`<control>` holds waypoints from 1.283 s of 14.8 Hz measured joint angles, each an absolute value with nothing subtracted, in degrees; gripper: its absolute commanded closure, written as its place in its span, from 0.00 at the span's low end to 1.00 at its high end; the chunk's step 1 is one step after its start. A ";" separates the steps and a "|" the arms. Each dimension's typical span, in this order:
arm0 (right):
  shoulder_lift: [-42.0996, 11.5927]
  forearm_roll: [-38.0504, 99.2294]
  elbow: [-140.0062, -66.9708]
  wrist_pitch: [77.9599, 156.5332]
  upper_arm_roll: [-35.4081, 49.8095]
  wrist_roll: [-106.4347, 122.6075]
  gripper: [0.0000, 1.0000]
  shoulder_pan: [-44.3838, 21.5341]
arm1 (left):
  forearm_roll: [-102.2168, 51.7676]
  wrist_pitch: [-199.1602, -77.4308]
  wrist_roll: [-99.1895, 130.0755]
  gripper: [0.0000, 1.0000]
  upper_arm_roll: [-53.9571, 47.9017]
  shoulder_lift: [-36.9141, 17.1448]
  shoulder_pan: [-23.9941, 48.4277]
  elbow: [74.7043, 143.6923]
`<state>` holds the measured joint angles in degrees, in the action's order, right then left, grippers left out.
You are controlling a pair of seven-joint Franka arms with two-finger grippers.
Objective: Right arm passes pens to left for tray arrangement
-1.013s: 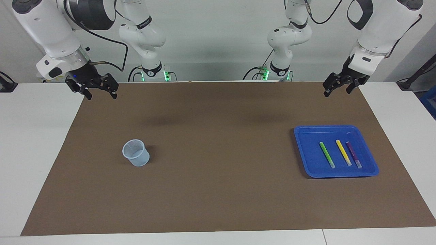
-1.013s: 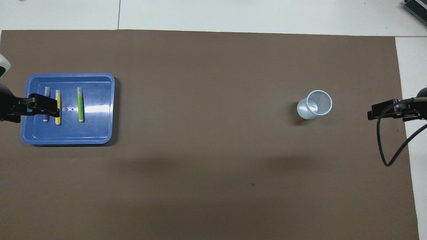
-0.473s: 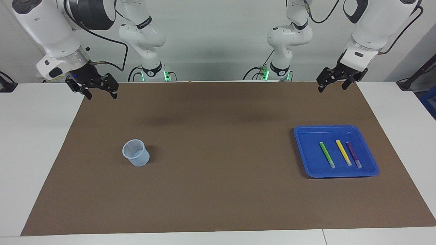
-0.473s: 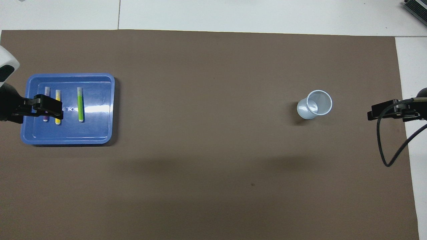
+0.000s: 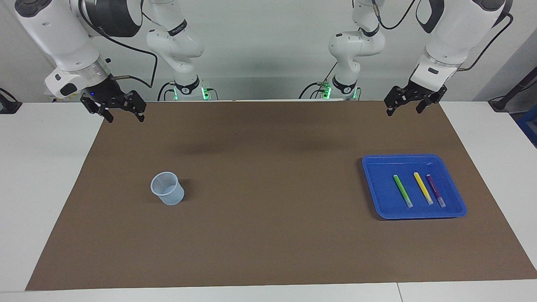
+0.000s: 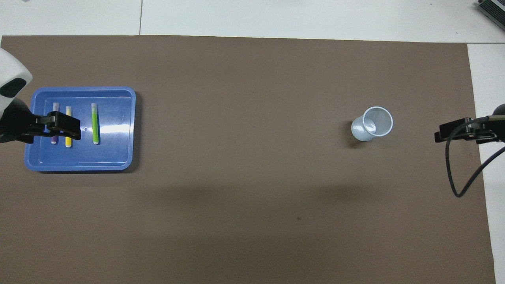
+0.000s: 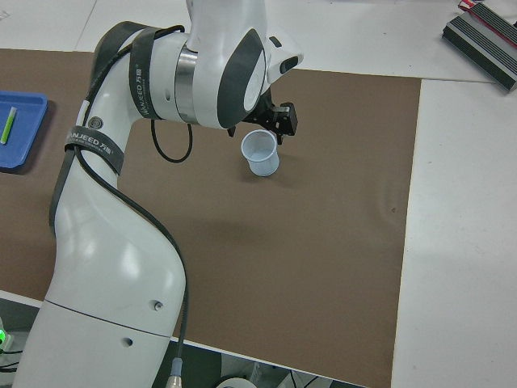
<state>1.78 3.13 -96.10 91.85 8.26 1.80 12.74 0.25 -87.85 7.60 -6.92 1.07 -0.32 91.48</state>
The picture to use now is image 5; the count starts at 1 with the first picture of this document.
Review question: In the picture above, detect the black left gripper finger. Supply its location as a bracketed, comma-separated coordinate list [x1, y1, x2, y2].
[384, 86, 409, 117]
[415, 85, 448, 114]

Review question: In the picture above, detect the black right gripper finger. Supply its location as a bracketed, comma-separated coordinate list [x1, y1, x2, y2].
[124, 90, 146, 123]
[86, 106, 114, 124]

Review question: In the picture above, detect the yellow pen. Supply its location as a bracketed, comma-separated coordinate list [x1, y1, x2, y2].
[413, 172, 434, 205]

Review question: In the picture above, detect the purple pen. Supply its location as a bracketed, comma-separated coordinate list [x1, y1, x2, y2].
[426, 174, 447, 208]

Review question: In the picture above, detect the green pen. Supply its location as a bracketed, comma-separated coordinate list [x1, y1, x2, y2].
[393, 174, 414, 208]

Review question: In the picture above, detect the blue plastic tray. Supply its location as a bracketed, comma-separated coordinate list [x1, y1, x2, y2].
[362, 154, 467, 220]

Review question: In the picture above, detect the black clamp base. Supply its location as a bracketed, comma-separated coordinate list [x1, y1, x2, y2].
[0, 88, 22, 115]

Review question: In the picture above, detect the translucent plastic measuring cup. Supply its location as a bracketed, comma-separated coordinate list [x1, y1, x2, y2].
[151, 171, 185, 206]

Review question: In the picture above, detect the blue crate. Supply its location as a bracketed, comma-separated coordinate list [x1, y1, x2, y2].
[517, 107, 537, 147]

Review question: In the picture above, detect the brown table mat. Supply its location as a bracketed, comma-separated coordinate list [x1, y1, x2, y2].
[25, 100, 537, 291]

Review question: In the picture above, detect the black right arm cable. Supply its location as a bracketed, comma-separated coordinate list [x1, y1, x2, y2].
[78, 0, 158, 89]

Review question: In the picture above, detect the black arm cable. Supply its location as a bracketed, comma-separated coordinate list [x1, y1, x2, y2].
[78, 0, 158, 89]
[371, 0, 514, 72]

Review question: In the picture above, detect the white wall socket box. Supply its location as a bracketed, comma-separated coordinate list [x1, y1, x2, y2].
[44, 82, 91, 102]

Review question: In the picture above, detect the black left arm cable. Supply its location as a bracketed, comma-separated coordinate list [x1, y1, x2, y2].
[371, 0, 514, 72]

